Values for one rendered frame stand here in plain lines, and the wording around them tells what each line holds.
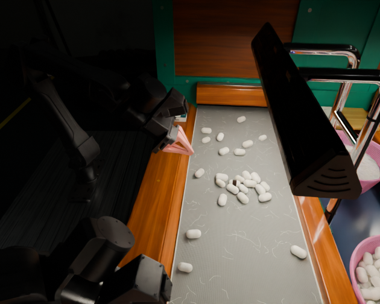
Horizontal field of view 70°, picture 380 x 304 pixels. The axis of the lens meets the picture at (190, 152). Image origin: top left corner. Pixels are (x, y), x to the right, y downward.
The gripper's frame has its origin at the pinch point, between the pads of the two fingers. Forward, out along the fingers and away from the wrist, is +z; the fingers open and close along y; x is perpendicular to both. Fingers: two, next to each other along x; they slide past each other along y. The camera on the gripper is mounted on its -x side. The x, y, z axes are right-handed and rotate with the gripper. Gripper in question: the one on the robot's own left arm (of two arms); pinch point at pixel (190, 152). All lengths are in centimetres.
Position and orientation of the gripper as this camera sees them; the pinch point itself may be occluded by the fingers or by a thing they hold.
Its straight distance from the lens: 72.0
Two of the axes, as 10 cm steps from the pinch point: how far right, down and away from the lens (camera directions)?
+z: 7.7, 5.5, 3.3
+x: -6.4, 5.8, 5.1
